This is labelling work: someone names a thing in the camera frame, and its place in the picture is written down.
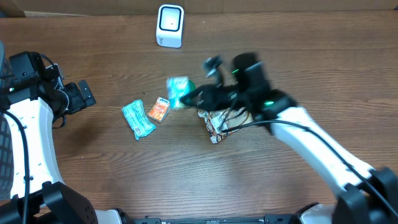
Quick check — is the teal wipes pack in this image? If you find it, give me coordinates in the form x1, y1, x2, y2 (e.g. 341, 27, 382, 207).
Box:
166, 77, 190, 110

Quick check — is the beige Pantree snack bag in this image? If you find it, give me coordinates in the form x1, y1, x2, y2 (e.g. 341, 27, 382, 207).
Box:
198, 108, 253, 144

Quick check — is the orange tissue pack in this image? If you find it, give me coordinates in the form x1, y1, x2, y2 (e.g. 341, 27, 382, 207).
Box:
147, 97, 170, 123

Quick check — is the teal snack packet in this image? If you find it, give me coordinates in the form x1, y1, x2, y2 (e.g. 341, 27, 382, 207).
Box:
121, 100, 156, 141

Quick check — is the green lid jar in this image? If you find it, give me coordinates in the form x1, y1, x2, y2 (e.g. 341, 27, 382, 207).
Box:
188, 80, 196, 93

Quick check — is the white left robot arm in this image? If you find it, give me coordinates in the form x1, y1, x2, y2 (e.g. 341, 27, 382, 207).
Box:
1, 50, 129, 224

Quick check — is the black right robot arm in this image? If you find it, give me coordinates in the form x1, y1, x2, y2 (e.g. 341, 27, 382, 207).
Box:
180, 52, 397, 224

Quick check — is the white barcode scanner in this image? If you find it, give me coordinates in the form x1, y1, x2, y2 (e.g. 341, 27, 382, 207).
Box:
155, 4, 185, 49

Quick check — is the black wire basket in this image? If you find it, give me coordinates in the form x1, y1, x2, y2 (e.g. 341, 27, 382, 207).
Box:
0, 40, 15, 201

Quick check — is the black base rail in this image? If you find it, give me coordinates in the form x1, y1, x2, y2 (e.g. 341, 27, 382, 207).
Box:
129, 214, 301, 224

